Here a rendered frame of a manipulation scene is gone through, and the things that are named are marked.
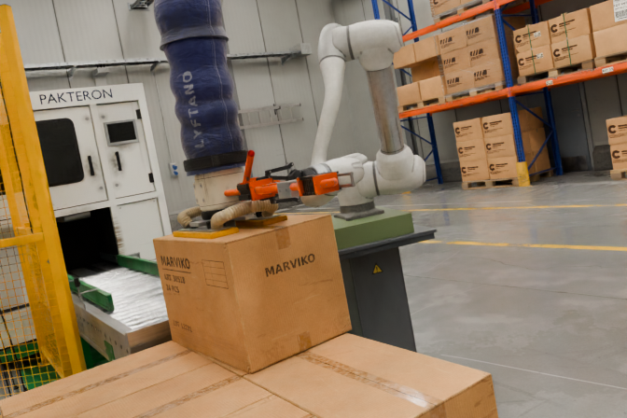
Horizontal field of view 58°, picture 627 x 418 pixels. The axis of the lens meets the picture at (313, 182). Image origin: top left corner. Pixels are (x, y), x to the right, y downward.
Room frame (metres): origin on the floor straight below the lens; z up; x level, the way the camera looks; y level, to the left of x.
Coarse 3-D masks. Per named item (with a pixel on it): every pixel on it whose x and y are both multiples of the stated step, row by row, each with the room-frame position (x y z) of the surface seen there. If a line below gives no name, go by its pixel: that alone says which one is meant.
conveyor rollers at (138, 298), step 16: (112, 272) 4.12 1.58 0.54; (128, 272) 4.00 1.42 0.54; (144, 272) 3.88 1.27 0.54; (112, 288) 3.43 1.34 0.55; (128, 288) 3.38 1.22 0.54; (144, 288) 3.26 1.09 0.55; (160, 288) 3.21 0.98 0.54; (96, 304) 3.04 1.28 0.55; (128, 304) 2.93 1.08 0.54; (144, 304) 2.82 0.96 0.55; (160, 304) 2.76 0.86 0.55; (128, 320) 2.58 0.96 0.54; (144, 320) 2.53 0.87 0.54
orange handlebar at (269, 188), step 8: (272, 184) 1.65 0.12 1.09; (296, 184) 1.52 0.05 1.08; (320, 184) 1.43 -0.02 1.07; (328, 184) 1.43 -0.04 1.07; (336, 184) 1.45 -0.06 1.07; (224, 192) 1.89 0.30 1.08; (232, 192) 1.84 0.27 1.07; (256, 192) 1.71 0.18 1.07; (264, 192) 1.68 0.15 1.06; (272, 192) 1.65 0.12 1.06
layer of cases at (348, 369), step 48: (48, 384) 1.87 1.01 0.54; (96, 384) 1.78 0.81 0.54; (144, 384) 1.70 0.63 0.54; (192, 384) 1.63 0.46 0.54; (240, 384) 1.57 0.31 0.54; (288, 384) 1.50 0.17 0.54; (336, 384) 1.45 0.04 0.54; (384, 384) 1.40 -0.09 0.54; (432, 384) 1.35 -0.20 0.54; (480, 384) 1.33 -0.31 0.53
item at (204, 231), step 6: (210, 222) 1.85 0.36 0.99; (192, 228) 1.97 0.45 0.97; (198, 228) 1.95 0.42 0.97; (204, 228) 1.91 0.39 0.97; (210, 228) 1.85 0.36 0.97; (222, 228) 1.81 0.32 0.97; (228, 228) 1.82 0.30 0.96; (234, 228) 1.81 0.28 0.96; (174, 234) 2.01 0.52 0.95; (180, 234) 1.97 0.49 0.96; (186, 234) 1.93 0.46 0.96; (192, 234) 1.88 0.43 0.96; (198, 234) 1.84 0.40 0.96; (204, 234) 1.79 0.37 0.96; (210, 234) 1.76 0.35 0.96; (216, 234) 1.77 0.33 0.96; (222, 234) 1.78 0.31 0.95; (228, 234) 1.79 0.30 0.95
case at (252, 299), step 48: (192, 240) 1.82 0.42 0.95; (240, 240) 1.65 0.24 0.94; (288, 240) 1.75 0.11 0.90; (192, 288) 1.87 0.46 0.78; (240, 288) 1.63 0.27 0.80; (288, 288) 1.73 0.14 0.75; (336, 288) 1.84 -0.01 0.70; (192, 336) 1.94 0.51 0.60; (240, 336) 1.64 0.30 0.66; (288, 336) 1.71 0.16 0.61; (336, 336) 1.82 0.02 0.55
